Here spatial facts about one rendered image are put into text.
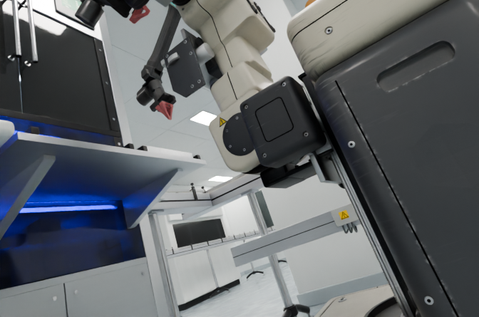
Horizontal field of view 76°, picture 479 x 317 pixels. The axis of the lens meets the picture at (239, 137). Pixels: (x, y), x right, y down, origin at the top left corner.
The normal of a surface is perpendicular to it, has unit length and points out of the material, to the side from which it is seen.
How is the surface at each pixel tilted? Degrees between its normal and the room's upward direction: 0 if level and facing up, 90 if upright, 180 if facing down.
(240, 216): 90
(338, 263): 90
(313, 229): 90
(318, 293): 90
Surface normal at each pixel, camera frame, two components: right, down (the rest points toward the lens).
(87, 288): 0.80, -0.44
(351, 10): -0.51, -0.15
